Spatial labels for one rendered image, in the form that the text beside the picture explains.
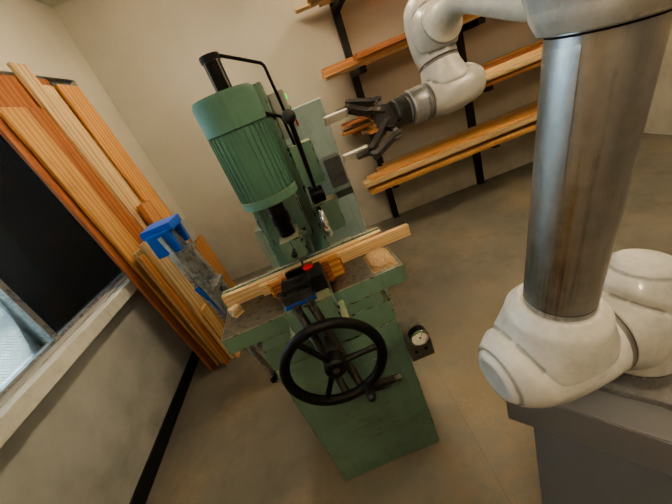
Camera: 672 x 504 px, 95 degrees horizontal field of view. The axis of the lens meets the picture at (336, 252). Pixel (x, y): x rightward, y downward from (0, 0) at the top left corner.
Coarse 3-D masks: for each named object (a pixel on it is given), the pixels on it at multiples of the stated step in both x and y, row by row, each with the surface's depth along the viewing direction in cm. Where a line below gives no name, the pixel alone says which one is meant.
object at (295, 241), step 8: (296, 224) 107; (296, 232) 100; (280, 240) 99; (288, 240) 96; (296, 240) 96; (304, 240) 108; (288, 248) 97; (296, 248) 98; (304, 248) 98; (288, 256) 98
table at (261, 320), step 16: (352, 272) 100; (368, 272) 96; (384, 272) 94; (400, 272) 94; (336, 288) 95; (352, 288) 94; (368, 288) 95; (384, 288) 96; (240, 304) 108; (256, 304) 104; (272, 304) 100; (240, 320) 99; (256, 320) 96; (272, 320) 93; (224, 336) 94; (240, 336) 93; (256, 336) 94; (272, 336) 95; (320, 336) 87
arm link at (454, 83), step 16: (432, 64) 77; (448, 64) 76; (464, 64) 77; (432, 80) 78; (448, 80) 76; (464, 80) 77; (480, 80) 78; (448, 96) 78; (464, 96) 78; (448, 112) 82
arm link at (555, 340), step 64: (576, 0) 27; (640, 0) 25; (576, 64) 30; (640, 64) 28; (576, 128) 33; (640, 128) 32; (576, 192) 36; (576, 256) 40; (512, 320) 51; (576, 320) 46; (512, 384) 51; (576, 384) 49
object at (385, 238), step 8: (384, 232) 107; (392, 232) 106; (400, 232) 106; (408, 232) 107; (368, 240) 106; (376, 240) 106; (384, 240) 107; (392, 240) 107; (352, 248) 106; (360, 248) 106; (368, 248) 107; (376, 248) 107; (344, 256) 106; (352, 256) 107; (264, 288) 106
